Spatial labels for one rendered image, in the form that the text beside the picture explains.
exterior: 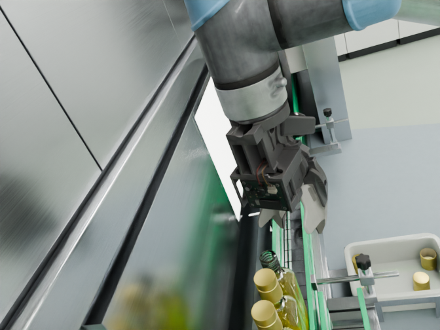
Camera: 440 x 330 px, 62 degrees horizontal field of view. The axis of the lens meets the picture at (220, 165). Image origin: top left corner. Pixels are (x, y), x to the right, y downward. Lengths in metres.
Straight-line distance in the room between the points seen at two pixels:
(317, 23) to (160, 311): 0.40
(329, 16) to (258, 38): 0.06
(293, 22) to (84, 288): 0.33
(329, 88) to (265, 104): 1.09
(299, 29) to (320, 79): 1.10
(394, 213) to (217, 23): 0.97
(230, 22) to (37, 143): 0.23
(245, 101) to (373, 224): 0.87
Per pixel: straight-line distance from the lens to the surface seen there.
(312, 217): 0.50
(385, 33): 4.40
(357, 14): 0.37
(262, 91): 0.39
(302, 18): 0.36
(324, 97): 1.49
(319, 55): 1.43
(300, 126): 0.49
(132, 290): 0.48
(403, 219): 1.22
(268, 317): 0.55
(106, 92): 0.57
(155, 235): 0.54
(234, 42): 0.37
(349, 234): 1.19
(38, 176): 0.42
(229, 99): 0.40
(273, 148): 0.44
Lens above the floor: 1.60
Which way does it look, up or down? 30 degrees down
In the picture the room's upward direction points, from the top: 23 degrees counter-clockwise
